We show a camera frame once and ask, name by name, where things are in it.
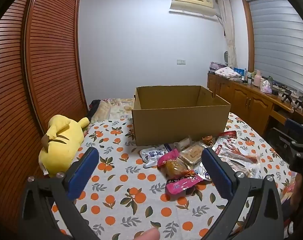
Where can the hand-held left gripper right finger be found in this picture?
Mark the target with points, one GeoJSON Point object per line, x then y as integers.
{"type": "Point", "coordinates": [216, 172]}

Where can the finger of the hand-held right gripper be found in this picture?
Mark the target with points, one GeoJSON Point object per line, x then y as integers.
{"type": "Point", "coordinates": [294, 127]}
{"type": "Point", "coordinates": [279, 137]}

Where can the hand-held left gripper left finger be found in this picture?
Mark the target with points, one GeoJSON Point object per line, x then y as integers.
{"type": "Point", "coordinates": [82, 172]}

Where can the brown cardboard box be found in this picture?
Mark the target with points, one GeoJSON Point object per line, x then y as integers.
{"type": "Point", "coordinates": [179, 122]}

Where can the white silver snack pouch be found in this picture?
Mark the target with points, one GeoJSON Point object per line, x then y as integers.
{"type": "Point", "coordinates": [151, 156]}

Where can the person's left hand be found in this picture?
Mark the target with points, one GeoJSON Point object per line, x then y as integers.
{"type": "Point", "coordinates": [147, 234]}

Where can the blue silver snack packet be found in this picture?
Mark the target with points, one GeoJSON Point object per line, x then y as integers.
{"type": "Point", "coordinates": [203, 173]}

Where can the small black tripod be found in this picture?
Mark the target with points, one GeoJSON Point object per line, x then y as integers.
{"type": "Point", "coordinates": [299, 104]}
{"type": "Point", "coordinates": [286, 96]}

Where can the clear meat stick packet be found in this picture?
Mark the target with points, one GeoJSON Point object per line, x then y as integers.
{"type": "Point", "coordinates": [241, 168]}

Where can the red white drumstick packet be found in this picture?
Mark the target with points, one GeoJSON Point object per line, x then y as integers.
{"type": "Point", "coordinates": [231, 147]}

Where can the clear cracker packet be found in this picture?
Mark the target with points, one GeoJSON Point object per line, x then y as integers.
{"type": "Point", "coordinates": [191, 153]}

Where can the small orange snack packet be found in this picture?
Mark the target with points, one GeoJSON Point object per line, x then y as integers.
{"type": "Point", "coordinates": [207, 140]}

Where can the yellow plush toy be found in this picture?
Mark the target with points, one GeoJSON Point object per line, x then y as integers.
{"type": "Point", "coordinates": [59, 145]}

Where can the pink white snack packet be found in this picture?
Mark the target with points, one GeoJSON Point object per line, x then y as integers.
{"type": "Point", "coordinates": [179, 186]}

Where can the brown bun packet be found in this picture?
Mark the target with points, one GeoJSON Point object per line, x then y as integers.
{"type": "Point", "coordinates": [175, 168]}

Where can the wooden cabinet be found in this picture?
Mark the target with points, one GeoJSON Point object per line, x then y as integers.
{"type": "Point", "coordinates": [254, 102]}

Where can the small clear snack packet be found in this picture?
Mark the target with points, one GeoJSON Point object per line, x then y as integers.
{"type": "Point", "coordinates": [184, 143]}

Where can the orange fruit print bedsheet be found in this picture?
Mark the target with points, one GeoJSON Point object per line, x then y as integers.
{"type": "Point", "coordinates": [121, 200]}

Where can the dark clothing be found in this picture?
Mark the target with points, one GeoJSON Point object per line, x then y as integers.
{"type": "Point", "coordinates": [301, 205]}

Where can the pink bottle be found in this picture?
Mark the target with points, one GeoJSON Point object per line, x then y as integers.
{"type": "Point", "coordinates": [257, 78]}

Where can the dark pillow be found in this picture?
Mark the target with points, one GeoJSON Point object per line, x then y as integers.
{"type": "Point", "coordinates": [94, 108]}

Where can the floral quilt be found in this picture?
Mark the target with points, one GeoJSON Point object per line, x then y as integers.
{"type": "Point", "coordinates": [116, 107]}

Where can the blue box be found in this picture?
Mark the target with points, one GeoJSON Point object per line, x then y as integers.
{"type": "Point", "coordinates": [240, 71]}

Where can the folded floral cloth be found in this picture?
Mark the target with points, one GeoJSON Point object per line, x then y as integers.
{"type": "Point", "coordinates": [227, 72]}

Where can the grey window blind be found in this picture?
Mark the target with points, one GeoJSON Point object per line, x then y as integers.
{"type": "Point", "coordinates": [279, 42]}

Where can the white round fan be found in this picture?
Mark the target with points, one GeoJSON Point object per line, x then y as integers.
{"type": "Point", "coordinates": [226, 58]}

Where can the purple patterned box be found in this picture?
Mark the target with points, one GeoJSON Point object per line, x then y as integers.
{"type": "Point", "coordinates": [216, 66]}

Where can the beige curtain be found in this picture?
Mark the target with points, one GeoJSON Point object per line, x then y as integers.
{"type": "Point", "coordinates": [227, 30]}

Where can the wooden louvered wardrobe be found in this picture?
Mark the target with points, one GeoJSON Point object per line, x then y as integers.
{"type": "Point", "coordinates": [41, 55]}

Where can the white wall switch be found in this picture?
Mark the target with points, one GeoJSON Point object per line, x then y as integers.
{"type": "Point", "coordinates": [181, 61]}

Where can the beige wall air conditioner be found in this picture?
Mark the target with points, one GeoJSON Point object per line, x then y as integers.
{"type": "Point", "coordinates": [191, 1]}

